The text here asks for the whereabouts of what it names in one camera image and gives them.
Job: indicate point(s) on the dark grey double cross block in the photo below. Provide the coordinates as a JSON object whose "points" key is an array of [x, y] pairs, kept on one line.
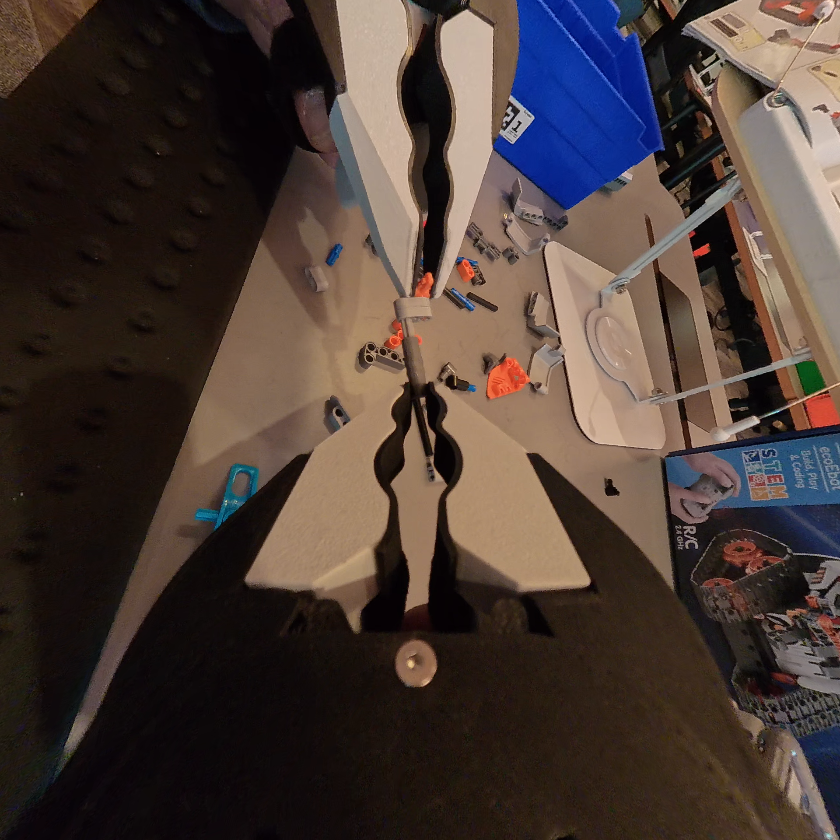
{"points": [[484, 241]]}

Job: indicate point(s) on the instruction booklet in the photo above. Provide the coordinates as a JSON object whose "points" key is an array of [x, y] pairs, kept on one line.
{"points": [[735, 26]]}

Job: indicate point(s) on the red container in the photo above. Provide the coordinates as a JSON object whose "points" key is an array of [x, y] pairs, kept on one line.
{"points": [[823, 410]]}

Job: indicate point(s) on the dark grey tube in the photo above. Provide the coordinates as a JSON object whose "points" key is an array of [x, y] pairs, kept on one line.
{"points": [[417, 364]]}

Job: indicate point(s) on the long black axle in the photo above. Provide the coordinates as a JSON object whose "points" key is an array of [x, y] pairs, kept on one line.
{"points": [[423, 433]]}

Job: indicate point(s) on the white book stand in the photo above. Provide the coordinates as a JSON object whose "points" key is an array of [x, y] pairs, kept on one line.
{"points": [[577, 328]]}

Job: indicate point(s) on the orange two-hole block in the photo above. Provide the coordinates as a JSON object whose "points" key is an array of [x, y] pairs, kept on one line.
{"points": [[466, 270]]}

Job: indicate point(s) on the small light grey block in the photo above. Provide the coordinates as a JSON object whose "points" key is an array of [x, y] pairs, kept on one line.
{"points": [[317, 279]]}

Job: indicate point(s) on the blue pin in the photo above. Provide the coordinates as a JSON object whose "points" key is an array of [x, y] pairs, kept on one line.
{"points": [[334, 254], [463, 299]]}

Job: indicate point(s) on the dark grey straight beam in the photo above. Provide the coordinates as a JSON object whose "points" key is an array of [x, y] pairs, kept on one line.
{"points": [[555, 221]]}

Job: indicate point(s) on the dark grey L-shaped beam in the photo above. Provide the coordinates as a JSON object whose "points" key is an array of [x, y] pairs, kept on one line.
{"points": [[380, 358]]}

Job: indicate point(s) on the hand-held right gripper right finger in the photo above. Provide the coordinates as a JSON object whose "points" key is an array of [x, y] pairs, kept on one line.
{"points": [[518, 525]]}

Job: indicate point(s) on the light grey panel with holes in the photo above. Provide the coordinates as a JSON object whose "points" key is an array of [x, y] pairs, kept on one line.
{"points": [[525, 203]]}

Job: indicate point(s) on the grey toy hub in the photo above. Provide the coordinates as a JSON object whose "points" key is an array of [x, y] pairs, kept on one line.
{"points": [[615, 182]]}

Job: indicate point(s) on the teal plastic piece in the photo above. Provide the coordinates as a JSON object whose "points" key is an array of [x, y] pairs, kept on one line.
{"points": [[229, 492]]}

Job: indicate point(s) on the grey angled pin connector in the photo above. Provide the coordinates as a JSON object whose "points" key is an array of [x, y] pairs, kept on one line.
{"points": [[447, 373]]}

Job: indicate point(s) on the short black axle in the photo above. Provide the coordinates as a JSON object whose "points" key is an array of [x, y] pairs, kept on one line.
{"points": [[484, 302]]}

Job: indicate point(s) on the orange connector cluster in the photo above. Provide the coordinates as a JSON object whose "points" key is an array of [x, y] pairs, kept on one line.
{"points": [[395, 331]]}

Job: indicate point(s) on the light grey curved panel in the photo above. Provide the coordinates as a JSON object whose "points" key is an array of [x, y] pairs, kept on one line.
{"points": [[546, 367], [522, 233]]}

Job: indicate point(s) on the blue storage bin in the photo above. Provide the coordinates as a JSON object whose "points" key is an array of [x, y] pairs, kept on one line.
{"points": [[571, 98]]}

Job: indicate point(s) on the black connector with blue pin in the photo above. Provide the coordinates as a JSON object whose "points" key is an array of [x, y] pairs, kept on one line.
{"points": [[459, 384]]}

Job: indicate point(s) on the dark grey angled connector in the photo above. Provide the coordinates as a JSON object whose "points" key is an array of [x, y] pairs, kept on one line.
{"points": [[492, 363]]}

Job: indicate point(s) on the pile of small technic pieces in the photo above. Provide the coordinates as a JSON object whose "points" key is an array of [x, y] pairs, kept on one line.
{"points": [[451, 296]]}

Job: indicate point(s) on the small orange connector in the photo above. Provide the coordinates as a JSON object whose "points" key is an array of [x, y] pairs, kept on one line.
{"points": [[424, 285]]}

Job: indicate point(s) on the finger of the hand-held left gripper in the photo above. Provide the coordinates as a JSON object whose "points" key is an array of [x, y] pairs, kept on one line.
{"points": [[374, 131], [469, 131]]}

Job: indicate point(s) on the orange flat panel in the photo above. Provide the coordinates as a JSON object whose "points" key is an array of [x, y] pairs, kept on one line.
{"points": [[506, 379]]}

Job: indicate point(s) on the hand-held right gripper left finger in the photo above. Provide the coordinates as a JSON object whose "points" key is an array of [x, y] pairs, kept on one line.
{"points": [[315, 525]]}

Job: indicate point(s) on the small black clip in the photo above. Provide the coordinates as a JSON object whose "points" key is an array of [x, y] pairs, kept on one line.
{"points": [[611, 487]]}

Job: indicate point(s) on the person's left hand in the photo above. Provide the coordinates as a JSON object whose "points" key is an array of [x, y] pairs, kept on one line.
{"points": [[318, 124]]}

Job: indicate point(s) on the printed toy box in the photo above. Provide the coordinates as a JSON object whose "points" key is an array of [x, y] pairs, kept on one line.
{"points": [[754, 472]]}

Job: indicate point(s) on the black dimpled pad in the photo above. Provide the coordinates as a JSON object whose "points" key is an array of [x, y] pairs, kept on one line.
{"points": [[98, 262]]}

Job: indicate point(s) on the light grey boxy panel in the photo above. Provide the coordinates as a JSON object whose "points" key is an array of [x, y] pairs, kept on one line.
{"points": [[541, 318]]}

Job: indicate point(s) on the small assembly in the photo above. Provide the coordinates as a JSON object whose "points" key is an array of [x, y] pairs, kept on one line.
{"points": [[337, 413]]}

